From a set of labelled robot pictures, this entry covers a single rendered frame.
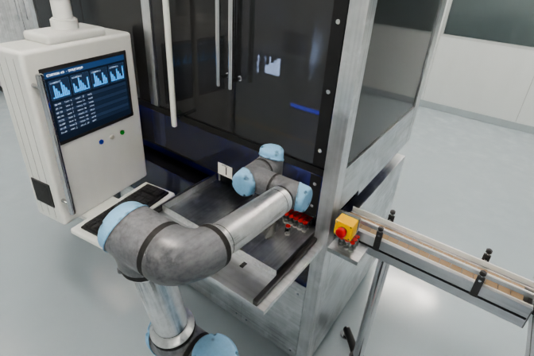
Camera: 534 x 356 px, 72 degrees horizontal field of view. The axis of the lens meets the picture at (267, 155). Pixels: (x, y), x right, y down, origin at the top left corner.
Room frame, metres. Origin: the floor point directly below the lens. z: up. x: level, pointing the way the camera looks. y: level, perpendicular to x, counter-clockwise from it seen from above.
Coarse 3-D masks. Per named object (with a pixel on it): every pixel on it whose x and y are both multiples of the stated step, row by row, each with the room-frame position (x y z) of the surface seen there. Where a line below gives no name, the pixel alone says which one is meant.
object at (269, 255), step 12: (312, 228) 1.23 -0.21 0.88; (252, 240) 1.13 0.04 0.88; (264, 240) 1.13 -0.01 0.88; (276, 240) 1.14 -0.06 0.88; (288, 240) 1.14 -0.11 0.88; (300, 240) 1.15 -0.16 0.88; (240, 252) 1.04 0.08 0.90; (252, 252) 1.06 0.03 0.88; (264, 252) 1.07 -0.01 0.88; (276, 252) 1.07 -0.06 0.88; (288, 252) 1.08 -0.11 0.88; (264, 264) 0.98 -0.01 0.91; (276, 264) 1.01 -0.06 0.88
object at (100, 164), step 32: (32, 32) 1.40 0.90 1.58; (64, 32) 1.42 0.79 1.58; (96, 32) 1.53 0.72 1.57; (0, 64) 1.29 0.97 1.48; (32, 64) 1.26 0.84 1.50; (64, 64) 1.37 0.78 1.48; (96, 64) 1.49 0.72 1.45; (128, 64) 1.64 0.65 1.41; (32, 96) 1.24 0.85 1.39; (64, 96) 1.34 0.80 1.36; (96, 96) 1.47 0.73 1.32; (128, 96) 1.62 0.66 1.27; (32, 128) 1.25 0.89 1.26; (64, 128) 1.32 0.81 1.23; (96, 128) 1.44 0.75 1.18; (128, 128) 1.60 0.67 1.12; (32, 160) 1.28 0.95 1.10; (64, 160) 1.29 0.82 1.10; (96, 160) 1.42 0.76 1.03; (128, 160) 1.58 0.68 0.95; (96, 192) 1.39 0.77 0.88; (64, 224) 1.24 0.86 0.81
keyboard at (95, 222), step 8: (136, 192) 1.48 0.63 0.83; (144, 192) 1.50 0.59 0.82; (152, 192) 1.49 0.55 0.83; (160, 192) 1.49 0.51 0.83; (128, 200) 1.41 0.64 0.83; (136, 200) 1.42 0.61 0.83; (144, 200) 1.42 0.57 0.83; (152, 200) 1.43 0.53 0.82; (112, 208) 1.35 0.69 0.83; (96, 216) 1.28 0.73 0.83; (104, 216) 1.28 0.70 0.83; (88, 224) 1.23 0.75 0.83; (96, 224) 1.23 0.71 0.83; (96, 232) 1.19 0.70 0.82
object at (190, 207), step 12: (204, 180) 1.49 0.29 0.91; (216, 180) 1.55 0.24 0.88; (192, 192) 1.42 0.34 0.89; (204, 192) 1.44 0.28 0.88; (216, 192) 1.44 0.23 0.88; (228, 192) 1.45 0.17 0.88; (168, 204) 1.31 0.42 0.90; (180, 204) 1.33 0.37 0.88; (192, 204) 1.34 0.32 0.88; (204, 204) 1.35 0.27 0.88; (216, 204) 1.35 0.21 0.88; (228, 204) 1.36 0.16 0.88; (240, 204) 1.32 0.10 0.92; (180, 216) 1.22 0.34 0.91; (192, 216) 1.26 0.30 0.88; (204, 216) 1.26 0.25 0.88; (216, 216) 1.27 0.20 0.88
